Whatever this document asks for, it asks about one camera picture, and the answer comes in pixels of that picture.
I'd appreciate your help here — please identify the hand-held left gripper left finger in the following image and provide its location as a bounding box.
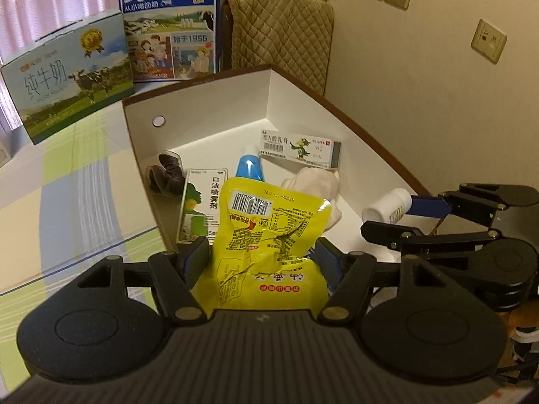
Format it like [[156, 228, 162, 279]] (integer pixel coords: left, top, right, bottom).
[[78, 236, 211, 329]]

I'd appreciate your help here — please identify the white capped small bottle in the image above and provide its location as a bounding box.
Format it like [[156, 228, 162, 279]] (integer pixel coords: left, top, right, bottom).
[[362, 188, 412, 225]]

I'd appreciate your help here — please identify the blue milk carton box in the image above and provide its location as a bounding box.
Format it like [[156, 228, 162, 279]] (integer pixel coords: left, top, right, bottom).
[[117, 0, 222, 83]]

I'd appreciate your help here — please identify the dark velvet scrunchie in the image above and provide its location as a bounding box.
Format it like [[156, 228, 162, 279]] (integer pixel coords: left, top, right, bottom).
[[146, 154, 187, 197]]

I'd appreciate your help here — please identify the blue white tube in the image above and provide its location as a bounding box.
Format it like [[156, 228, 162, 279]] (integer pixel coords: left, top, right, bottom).
[[234, 145, 266, 184]]

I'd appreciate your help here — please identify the quilted beige chair cover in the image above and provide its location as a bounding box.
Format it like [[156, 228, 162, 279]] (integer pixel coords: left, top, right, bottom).
[[224, 0, 334, 97]]

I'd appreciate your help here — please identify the green milk carton box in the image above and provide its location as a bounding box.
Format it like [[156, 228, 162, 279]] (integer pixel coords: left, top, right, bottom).
[[0, 8, 136, 146]]

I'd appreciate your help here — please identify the green white spray box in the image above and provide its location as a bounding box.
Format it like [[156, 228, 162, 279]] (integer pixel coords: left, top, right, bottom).
[[176, 167, 229, 245]]

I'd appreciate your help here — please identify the white sock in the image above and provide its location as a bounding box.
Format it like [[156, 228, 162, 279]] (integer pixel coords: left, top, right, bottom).
[[280, 166, 344, 230]]

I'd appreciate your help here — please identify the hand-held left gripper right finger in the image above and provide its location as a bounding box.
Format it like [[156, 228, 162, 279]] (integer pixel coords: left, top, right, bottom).
[[314, 236, 454, 327]]

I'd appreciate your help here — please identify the pink curtain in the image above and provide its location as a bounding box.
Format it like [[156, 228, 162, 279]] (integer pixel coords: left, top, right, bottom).
[[0, 0, 123, 133]]

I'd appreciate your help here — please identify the brown cardboard box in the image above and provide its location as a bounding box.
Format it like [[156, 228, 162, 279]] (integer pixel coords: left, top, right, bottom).
[[122, 64, 447, 264]]

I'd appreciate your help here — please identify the yellow red snack packet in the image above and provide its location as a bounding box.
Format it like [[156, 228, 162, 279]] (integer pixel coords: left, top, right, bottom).
[[209, 177, 338, 319]]

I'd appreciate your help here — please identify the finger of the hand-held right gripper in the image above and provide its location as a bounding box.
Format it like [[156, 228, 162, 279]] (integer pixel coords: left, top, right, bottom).
[[409, 182, 539, 230], [361, 220, 502, 262]]

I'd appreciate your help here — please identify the white data wall socket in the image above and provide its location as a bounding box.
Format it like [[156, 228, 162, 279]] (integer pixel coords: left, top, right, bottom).
[[470, 19, 508, 65]]

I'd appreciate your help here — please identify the white ointment box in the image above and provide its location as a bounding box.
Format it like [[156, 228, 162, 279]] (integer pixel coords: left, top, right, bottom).
[[259, 128, 343, 170]]

